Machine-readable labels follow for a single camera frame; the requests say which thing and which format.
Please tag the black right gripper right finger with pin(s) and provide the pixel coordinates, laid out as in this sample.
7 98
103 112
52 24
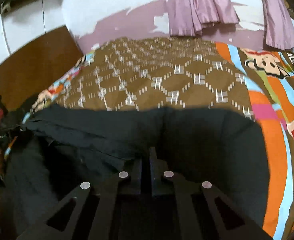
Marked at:
198 210

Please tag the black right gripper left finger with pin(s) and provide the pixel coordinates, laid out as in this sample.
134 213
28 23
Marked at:
93 211

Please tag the large black jacket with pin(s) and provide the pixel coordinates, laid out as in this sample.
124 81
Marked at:
61 148

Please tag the dark clothes pile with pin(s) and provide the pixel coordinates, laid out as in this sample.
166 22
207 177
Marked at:
14 117

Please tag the brown wooden headboard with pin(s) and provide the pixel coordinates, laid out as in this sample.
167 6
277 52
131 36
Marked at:
36 66

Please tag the brown patterned bedspread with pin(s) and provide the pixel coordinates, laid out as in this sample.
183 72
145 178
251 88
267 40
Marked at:
137 75

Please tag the pink left curtain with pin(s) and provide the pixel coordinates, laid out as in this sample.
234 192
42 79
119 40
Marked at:
190 17

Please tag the pink curtain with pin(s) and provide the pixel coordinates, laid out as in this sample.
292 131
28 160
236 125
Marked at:
190 17
279 27

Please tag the pink right curtain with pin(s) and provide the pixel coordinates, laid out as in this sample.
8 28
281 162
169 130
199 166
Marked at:
279 27

